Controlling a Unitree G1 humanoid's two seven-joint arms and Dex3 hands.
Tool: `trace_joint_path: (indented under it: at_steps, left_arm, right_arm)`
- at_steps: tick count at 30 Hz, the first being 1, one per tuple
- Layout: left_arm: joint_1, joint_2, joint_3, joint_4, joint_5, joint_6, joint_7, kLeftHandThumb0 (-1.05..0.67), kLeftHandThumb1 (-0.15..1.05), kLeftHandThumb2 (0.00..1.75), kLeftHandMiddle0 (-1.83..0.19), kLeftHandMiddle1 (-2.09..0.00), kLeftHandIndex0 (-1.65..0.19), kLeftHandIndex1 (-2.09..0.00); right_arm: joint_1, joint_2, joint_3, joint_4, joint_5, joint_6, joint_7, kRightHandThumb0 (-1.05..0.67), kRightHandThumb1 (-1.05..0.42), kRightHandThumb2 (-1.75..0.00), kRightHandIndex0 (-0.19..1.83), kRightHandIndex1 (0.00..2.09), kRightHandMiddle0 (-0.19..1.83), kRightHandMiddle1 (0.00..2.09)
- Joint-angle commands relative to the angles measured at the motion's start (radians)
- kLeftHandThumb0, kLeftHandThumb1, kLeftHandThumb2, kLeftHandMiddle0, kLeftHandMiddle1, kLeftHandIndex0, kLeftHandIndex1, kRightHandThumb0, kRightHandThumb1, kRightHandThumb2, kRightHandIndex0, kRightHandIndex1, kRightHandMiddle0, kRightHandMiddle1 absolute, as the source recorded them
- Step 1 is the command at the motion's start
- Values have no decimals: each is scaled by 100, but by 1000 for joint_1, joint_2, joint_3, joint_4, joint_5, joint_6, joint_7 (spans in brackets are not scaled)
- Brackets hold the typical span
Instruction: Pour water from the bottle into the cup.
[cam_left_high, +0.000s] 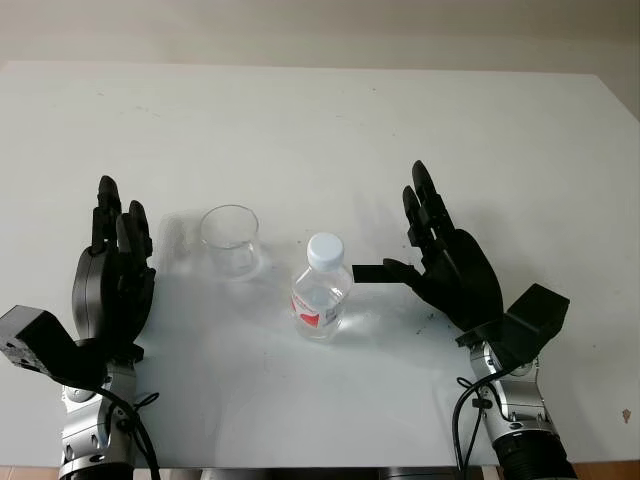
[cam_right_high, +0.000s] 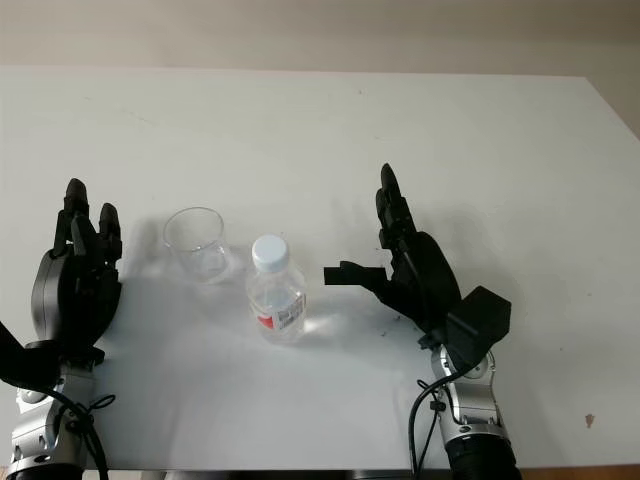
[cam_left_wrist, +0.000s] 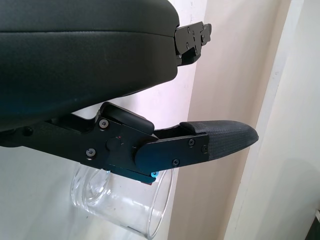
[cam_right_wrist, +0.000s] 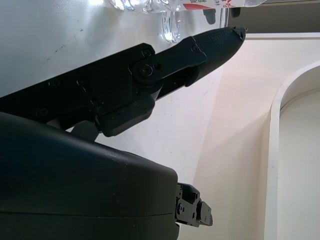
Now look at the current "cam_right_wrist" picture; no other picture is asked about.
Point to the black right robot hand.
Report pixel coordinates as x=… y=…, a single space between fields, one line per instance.
x=75 y=187

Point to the clear plastic water bottle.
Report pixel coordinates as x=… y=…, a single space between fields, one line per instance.
x=172 y=27

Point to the white tray with rim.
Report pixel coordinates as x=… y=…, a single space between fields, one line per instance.
x=272 y=150

